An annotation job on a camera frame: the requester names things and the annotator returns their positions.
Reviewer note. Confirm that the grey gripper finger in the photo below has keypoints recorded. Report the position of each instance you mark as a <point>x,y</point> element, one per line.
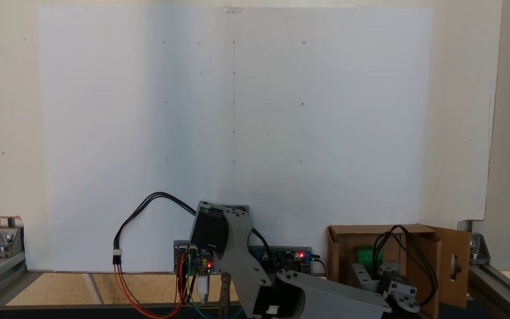
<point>365,277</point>

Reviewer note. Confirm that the green dice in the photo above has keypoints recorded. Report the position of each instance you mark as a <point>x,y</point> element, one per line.
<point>365,256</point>

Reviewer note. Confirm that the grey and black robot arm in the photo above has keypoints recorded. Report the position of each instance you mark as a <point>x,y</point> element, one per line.
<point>241,248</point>

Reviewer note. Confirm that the brown cardboard box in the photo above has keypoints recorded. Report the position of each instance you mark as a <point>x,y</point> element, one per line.
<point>464,292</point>

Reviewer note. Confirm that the blue power circuit board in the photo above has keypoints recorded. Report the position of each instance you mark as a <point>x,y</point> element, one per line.
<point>288,259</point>

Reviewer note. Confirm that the white USB plug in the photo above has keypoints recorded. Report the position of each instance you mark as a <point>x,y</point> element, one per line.
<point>202,288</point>

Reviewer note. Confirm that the motor controller circuit board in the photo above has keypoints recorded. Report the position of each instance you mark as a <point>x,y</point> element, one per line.
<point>197,261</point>

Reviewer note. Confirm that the clear tape piece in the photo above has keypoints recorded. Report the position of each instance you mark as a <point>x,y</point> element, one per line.
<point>233,9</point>

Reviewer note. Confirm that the metal corner bracket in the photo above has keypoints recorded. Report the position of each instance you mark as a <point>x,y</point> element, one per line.
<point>478,248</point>
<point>6,241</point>

